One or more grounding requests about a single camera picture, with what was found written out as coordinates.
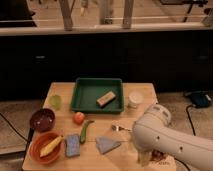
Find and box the yellow corn cob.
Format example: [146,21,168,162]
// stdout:
[40,136,63,157]

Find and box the green plastic tray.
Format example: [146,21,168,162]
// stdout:
[70,78,124,114]

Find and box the purple bowl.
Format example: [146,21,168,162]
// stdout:
[30,108,55,132]

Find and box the black cable right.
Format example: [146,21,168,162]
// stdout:
[185,103,201,137]

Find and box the blue sponge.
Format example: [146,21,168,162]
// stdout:
[65,134,80,157]

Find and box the orange tomato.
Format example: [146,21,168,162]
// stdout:
[73,112,85,125]

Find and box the tan wooden block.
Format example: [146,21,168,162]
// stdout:
[96,91,116,107]

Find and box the brown grape bunch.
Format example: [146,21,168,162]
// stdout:
[151,151,167,162]

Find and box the black cable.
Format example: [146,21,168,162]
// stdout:
[185,103,201,137]
[0,112,36,145]

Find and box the light green cup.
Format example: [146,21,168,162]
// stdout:
[49,95,62,110]

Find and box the orange bowl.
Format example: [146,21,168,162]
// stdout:
[29,132,63,165]

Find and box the dark blue floor device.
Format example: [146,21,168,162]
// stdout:
[184,91,212,108]

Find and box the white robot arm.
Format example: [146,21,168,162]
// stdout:
[132,104,213,171]

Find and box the white cup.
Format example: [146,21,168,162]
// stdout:
[128,91,143,109]

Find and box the green cucumber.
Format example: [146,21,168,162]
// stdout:
[79,120,95,144]

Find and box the blue grey towel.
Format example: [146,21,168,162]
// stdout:
[96,137,121,154]

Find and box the black cable left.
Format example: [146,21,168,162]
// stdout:
[0,112,36,145]

